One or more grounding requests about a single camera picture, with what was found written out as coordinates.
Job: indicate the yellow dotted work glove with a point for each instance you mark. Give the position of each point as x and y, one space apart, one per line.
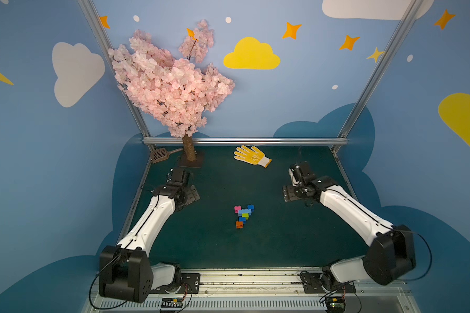
251 155

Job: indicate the aluminium front rail assembly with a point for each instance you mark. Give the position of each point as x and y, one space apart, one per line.
267 289

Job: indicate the right aluminium frame post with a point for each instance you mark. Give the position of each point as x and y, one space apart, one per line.
394 44

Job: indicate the dark square tree base plate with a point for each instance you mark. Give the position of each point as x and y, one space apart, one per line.
197 163

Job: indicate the left electronics board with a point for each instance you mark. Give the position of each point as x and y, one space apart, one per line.
171 304

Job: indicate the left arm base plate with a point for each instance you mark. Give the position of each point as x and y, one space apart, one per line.
189 282

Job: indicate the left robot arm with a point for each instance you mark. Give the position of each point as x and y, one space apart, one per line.
125 272

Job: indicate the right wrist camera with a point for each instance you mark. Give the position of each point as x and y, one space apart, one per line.
301 174

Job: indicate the electronics board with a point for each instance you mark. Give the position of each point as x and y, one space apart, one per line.
171 304
335 305

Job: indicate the brown slotted plastic scoop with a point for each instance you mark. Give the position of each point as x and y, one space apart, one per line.
162 154

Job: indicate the pink cherry blossom tree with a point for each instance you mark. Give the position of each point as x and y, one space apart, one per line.
173 91

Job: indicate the right electronics board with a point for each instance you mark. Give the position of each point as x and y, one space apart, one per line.
335 305

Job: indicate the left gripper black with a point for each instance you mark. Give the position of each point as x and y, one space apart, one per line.
192 194

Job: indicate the light blue long lego brick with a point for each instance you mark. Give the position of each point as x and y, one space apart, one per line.
245 211

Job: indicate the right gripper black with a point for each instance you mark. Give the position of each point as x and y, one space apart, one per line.
292 193

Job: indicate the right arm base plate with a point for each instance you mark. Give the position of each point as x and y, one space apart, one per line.
313 282

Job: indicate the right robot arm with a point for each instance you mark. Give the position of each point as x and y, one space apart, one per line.
391 249

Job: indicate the aluminium back frame rail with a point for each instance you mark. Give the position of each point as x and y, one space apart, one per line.
270 141

